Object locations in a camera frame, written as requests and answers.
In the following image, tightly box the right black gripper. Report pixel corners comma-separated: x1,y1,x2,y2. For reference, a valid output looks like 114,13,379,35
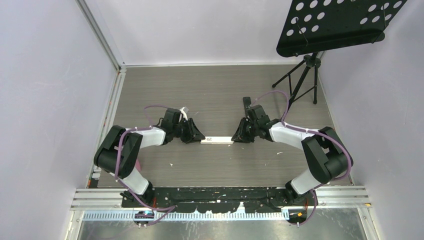
232,117,259,144

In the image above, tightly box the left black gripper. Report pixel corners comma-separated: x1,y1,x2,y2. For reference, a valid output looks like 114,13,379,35
172,119,204,145

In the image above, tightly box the white remote battery cover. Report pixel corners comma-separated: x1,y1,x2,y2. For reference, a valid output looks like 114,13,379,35
200,136,234,145

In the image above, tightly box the black remote control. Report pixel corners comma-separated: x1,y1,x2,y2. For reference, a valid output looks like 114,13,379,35
242,96,252,116

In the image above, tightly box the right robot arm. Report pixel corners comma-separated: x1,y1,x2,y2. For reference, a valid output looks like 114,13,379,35
231,105,353,205

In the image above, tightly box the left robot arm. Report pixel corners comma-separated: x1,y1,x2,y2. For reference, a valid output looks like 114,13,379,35
93,108,206,207

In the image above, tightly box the pink metronome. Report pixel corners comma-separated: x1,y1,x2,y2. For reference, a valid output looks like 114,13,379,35
135,159,141,172

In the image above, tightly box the black tripod stand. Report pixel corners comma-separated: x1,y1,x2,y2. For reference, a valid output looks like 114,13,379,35
271,52,322,108

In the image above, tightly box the black perforated music stand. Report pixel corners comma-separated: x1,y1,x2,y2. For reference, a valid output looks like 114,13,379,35
276,0,406,58

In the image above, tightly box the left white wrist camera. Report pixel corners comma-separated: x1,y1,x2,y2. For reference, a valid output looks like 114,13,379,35
179,106,189,121

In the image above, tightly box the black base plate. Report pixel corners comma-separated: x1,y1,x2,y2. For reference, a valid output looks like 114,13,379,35
120,186,303,214

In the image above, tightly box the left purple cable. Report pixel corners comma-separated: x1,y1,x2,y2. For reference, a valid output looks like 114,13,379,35
113,104,178,213

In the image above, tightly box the white slotted cable duct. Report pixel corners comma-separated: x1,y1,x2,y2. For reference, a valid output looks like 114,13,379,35
82,209,290,222

